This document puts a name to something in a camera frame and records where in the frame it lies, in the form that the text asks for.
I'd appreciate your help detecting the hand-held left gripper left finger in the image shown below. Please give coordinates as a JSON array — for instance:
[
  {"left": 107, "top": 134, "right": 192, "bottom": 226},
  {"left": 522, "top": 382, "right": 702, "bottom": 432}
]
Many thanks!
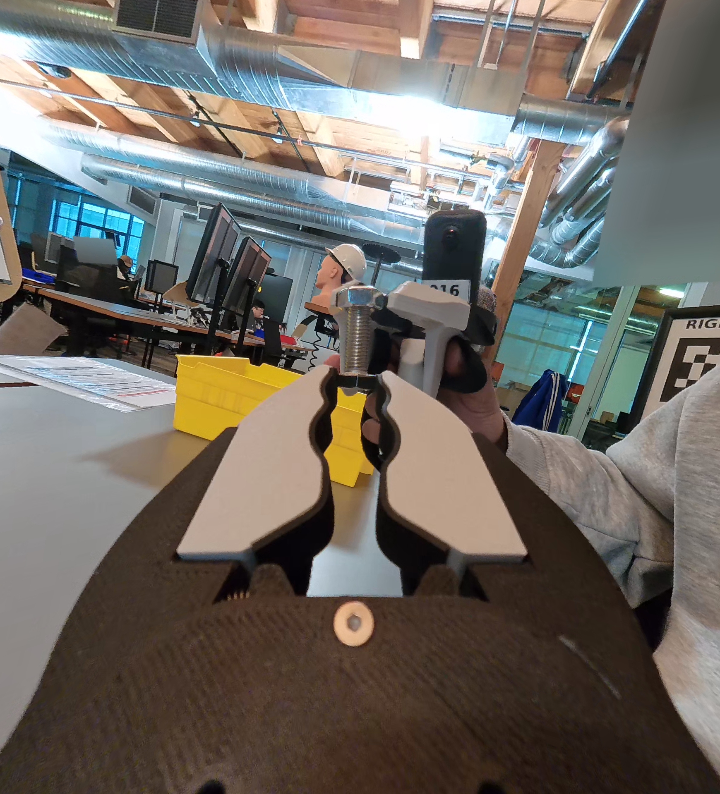
[{"left": 177, "top": 366, "right": 336, "bottom": 560}]

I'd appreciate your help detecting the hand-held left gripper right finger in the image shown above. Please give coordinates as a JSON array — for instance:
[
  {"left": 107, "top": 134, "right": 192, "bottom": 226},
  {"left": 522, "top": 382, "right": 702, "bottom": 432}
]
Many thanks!
[{"left": 377, "top": 371, "right": 530, "bottom": 563}]

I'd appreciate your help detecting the steel hex nut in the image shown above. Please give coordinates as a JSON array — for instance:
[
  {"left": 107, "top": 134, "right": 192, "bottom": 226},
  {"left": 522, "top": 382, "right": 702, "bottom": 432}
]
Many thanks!
[{"left": 334, "top": 284, "right": 389, "bottom": 312}]

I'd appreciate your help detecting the steel bolt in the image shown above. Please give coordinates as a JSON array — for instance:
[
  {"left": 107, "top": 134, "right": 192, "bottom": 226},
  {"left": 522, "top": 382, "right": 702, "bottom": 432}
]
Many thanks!
[{"left": 338, "top": 307, "right": 381, "bottom": 392}]

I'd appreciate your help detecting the yellow plastic bin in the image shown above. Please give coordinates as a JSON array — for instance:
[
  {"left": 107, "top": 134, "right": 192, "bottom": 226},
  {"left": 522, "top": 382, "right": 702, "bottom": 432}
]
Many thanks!
[{"left": 174, "top": 354, "right": 376, "bottom": 488}]

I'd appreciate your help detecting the standing desk with orange top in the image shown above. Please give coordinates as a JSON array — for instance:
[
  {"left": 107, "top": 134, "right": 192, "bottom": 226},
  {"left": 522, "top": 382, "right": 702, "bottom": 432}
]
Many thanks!
[{"left": 304, "top": 301, "right": 342, "bottom": 348}]

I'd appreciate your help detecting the grey desk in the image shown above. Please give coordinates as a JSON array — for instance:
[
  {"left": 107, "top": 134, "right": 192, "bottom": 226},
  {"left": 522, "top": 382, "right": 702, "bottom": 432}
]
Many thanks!
[{"left": 0, "top": 355, "right": 379, "bottom": 794}]

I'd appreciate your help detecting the long office desk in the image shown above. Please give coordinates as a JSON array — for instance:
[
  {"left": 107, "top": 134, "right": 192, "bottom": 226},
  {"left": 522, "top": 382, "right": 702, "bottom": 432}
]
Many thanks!
[{"left": 22, "top": 282, "right": 311, "bottom": 373}]

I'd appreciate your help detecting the person's right hand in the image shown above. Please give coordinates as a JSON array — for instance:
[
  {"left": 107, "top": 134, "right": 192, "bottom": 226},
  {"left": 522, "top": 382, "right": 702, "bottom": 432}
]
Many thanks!
[{"left": 324, "top": 338, "right": 511, "bottom": 457}]

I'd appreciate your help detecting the mannequin head with hard hat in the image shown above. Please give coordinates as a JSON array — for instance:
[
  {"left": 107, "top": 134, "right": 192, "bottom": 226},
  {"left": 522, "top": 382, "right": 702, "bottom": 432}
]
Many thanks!
[{"left": 313, "top": 243, "right": 367, "bottom": 311}]

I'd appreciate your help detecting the black floor lamp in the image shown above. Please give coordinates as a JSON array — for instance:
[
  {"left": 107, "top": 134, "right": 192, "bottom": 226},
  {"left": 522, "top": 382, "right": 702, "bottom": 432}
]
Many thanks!
[{"left": 363, "top": 243, "right": 401, "bottom": 289}]

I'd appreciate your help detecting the monitor on pole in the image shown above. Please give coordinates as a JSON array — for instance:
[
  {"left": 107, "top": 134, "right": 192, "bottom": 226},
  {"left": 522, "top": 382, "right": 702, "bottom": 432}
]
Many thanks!
[
  {"left": 186, "top": 201, "right": 243, "bottom": 357},
  {"left": 220, "top": 236, "right": 272, "bottom": 357}
]

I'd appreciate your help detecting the blue jacket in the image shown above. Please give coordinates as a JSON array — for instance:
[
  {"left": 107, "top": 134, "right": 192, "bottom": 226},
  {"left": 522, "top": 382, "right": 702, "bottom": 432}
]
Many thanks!
[{"left": 512, "top": 370, "right": 569, "bottom": 432}]

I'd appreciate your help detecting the small black monitor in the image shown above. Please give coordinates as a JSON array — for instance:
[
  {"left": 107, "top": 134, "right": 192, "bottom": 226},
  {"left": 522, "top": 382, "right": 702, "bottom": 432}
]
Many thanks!
[{"left": 144, "top": 261, "right": 180, "bottom": 305}]

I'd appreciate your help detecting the laminated paper sheet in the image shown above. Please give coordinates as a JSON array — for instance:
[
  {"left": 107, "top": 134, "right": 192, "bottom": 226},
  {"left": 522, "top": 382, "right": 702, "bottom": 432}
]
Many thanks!
[{"left": 0, "top": 355, "right": 178, "bottom": 413}]

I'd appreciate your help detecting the framed black white marker poster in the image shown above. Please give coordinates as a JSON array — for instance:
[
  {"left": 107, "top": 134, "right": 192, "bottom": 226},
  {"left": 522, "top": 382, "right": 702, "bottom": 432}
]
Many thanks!
[{"left": 642, "top": 304, "right": 720, "bottom": 429}]

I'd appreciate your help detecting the grey board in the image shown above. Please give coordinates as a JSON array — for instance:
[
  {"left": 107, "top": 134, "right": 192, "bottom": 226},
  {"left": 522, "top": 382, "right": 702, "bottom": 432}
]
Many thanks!
[{"left": 0, "top": 304, "right": 66, "bottom": 356}]

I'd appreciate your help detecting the ceiling air vent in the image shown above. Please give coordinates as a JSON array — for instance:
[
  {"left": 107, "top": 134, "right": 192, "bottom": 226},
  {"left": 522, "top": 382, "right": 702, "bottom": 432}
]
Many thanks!
[{"left": 112, "top": 0, "right": 206, "bottom": 44}]

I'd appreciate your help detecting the wooden post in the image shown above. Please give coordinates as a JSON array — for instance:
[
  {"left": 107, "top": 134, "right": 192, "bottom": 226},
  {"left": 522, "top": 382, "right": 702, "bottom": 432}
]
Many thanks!
[{"left": 484, "top": 139, "right": 566, "bottom": 367}]

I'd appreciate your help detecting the silver ventilation duct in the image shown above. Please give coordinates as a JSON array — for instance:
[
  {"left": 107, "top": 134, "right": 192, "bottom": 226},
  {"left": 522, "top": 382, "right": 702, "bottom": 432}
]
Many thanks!
[{"left": 0, "top": 0, "right": 522, "bottom": 119}]

